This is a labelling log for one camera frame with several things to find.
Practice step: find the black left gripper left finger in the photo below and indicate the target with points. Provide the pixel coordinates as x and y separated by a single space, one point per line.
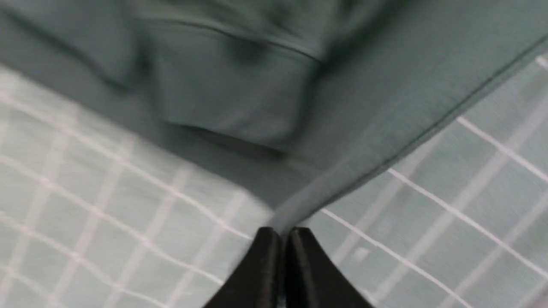
254 282

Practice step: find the green long sleeve shirt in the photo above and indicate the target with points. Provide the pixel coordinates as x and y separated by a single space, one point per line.
298 101

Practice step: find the green checkered table cloth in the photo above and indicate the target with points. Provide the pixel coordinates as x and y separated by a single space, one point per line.
93 217

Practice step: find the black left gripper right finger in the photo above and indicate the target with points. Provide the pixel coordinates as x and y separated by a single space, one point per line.
311 278

